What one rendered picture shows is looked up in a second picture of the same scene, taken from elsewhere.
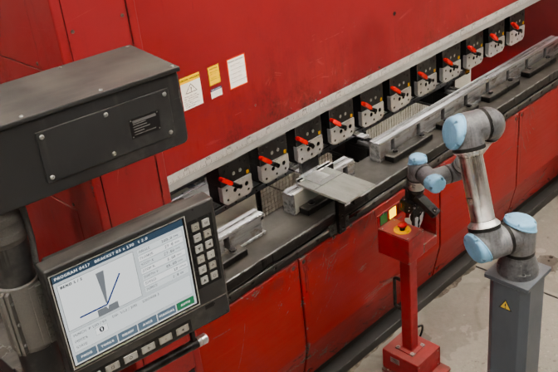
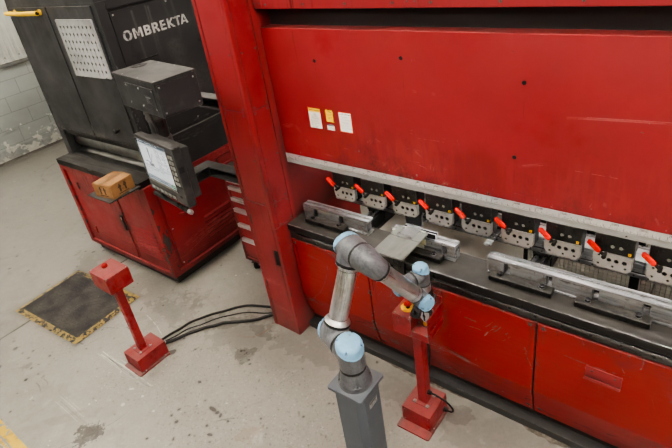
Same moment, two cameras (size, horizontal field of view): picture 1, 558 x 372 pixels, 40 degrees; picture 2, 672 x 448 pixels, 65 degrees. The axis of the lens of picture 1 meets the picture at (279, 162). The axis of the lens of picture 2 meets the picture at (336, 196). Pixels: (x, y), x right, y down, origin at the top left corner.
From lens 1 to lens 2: 3.30 m
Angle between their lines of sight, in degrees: 73
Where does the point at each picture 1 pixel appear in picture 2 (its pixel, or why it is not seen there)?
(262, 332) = not seen: hidden behind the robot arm
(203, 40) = (322, 91)
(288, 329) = (358, 297)
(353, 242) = not seen: hidden behind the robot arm
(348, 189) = (391, 248)
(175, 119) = (158, 106)
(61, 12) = (206, 43)
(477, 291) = not seen: outside the picture
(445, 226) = (542, 381)
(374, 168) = (476, 270)
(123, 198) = (237, 142)
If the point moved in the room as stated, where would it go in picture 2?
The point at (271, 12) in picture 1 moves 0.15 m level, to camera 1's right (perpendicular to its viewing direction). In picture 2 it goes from (372, 96) to (380, 106)
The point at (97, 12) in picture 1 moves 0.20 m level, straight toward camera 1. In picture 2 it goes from (219, 49) to (181, 57)
